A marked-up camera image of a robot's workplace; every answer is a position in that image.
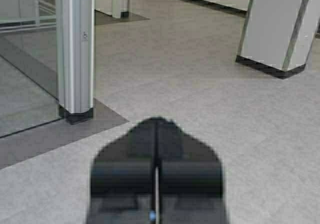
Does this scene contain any aluminium door post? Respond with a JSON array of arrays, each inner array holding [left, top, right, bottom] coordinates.
[[55, 0, 95, 124]]

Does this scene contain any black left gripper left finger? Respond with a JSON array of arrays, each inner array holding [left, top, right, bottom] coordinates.
[[86, 118, 158, 224]]

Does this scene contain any white angled pillar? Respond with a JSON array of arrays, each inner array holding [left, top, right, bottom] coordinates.
[[236, 0, 320, 79]]

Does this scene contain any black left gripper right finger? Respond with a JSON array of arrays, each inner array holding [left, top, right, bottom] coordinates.
[[157, 119, 229, 224]]

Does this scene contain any glass partition panel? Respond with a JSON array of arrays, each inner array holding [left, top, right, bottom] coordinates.
[[0, 0, 59, 137]]

